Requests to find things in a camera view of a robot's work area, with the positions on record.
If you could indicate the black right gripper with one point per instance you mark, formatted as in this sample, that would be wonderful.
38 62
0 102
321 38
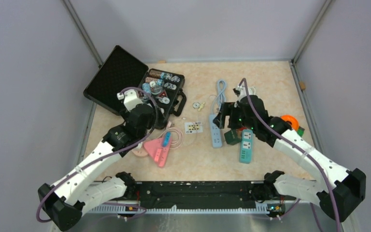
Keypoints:
227 108

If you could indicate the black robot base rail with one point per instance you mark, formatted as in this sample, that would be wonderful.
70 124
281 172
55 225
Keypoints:
201 194

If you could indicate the teal power strip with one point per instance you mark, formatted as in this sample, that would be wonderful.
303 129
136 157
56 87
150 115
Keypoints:
246 147

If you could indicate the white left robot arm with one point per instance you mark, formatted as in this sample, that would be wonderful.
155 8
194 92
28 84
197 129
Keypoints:
68 199

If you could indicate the grey-blue power strip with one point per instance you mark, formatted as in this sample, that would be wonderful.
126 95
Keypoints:
215 132

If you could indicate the pink round plug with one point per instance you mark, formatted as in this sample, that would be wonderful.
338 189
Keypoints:
140 152

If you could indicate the orange ring toy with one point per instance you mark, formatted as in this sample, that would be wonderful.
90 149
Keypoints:
292 121

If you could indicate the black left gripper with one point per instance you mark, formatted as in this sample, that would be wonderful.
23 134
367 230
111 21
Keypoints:
125 113

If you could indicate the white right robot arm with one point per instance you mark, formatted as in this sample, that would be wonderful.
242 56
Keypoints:
337 190

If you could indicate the black poker chip case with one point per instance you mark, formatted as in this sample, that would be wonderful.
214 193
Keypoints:
122 71

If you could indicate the pink triangular power strip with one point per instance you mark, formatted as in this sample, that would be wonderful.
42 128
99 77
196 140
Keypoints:
157 152

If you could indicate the blue small block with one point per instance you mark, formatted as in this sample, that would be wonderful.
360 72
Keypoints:
166 140

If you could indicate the loose poker chip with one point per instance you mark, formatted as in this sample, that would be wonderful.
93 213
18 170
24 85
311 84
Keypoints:
196 105

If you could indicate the dark green cube socket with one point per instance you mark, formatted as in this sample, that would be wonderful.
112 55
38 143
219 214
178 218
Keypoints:
233 137

